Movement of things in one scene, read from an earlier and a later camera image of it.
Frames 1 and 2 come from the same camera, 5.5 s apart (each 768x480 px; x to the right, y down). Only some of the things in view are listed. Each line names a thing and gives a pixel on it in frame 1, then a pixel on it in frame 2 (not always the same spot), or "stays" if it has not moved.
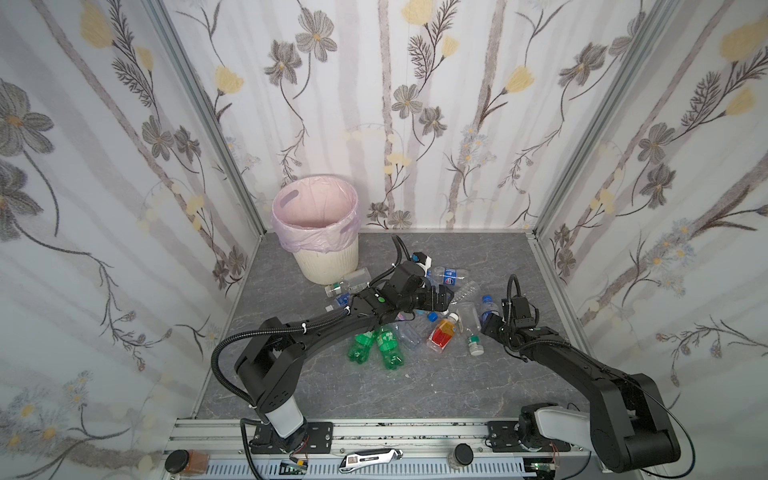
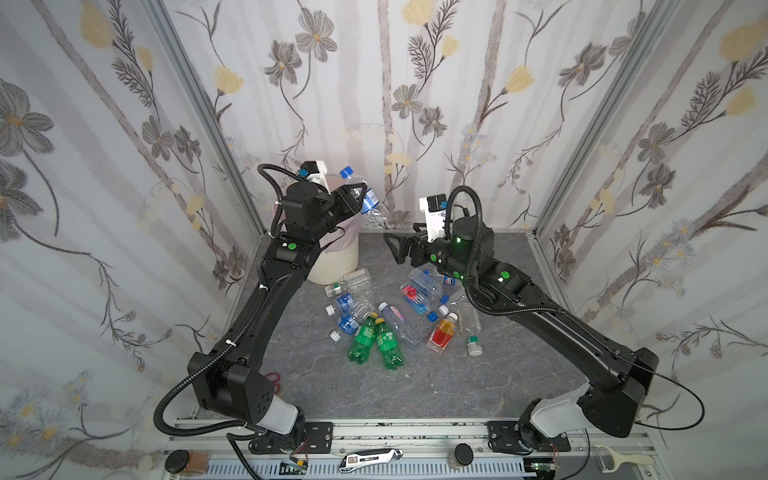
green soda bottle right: [387, 338] stays
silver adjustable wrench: [369, 457] stays
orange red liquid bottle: [441, 336] stays
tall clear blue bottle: [410, 337] stays
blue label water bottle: [488, 307] -> [350, 178]
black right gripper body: [497, 324] -> [414, 248]
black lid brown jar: [184, 461] stays
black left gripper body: [437, 298] -> [347, 198]
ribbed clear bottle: [467, 293] stays
